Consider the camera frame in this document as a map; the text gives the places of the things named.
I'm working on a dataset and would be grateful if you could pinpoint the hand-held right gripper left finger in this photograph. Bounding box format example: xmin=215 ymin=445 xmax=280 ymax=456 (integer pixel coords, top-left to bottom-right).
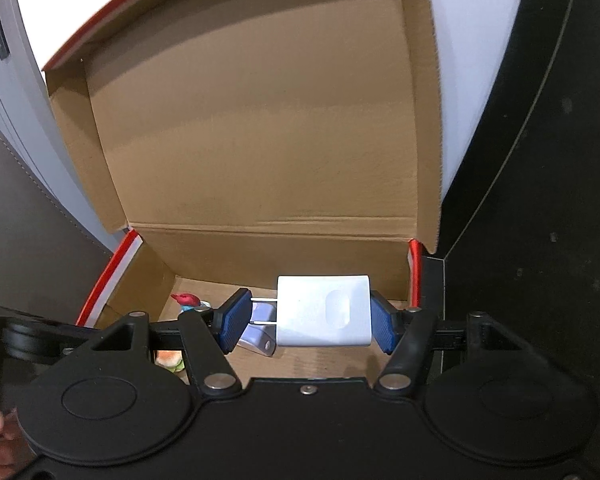
xmin=90 ymin=288 xmax=253 ymax=395

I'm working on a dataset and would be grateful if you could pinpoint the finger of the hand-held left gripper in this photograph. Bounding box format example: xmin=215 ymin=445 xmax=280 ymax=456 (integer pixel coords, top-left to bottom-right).
xmin=2 ymin=310 xmax=106 ymax=361

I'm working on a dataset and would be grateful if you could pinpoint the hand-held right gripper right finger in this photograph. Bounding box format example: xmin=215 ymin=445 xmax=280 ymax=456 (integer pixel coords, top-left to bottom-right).
xmin=370 ymin=290 xmax=523 ymax=394

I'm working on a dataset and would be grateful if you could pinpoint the pale blue power adapter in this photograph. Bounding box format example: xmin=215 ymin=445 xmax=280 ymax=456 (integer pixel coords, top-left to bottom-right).
xmin=237 ymin=322 xmax=279 ymax=358

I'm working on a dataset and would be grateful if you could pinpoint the small red-capped figure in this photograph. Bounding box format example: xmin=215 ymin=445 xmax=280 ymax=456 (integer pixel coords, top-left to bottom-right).
xmin=171 ymin=291 xmax=213 ymax=316

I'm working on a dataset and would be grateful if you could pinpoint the toy burger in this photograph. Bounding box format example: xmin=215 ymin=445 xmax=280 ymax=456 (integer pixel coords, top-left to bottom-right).
xmin=155 ymin=349 xmax=187 ymax=374

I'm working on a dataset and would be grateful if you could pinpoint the white power adapter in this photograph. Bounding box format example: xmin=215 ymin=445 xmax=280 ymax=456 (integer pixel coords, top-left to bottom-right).
xmin=250 ymin=274 xmax=373 ymax=349

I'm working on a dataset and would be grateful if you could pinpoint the red cardboard box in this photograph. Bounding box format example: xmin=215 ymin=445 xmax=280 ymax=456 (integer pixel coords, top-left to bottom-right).
xmin=42 ymin=0 xmax=441 ymax=391

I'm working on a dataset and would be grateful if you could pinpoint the person's left hand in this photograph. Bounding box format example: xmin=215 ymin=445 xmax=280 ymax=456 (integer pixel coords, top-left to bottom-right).
xmin=0 ymin=406 xmax=36 ymax=480

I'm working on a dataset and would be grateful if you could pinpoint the black panel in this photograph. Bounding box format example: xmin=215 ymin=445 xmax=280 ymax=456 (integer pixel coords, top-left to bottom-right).
xmin=420 ymin=0 xmax=600 ymax=411

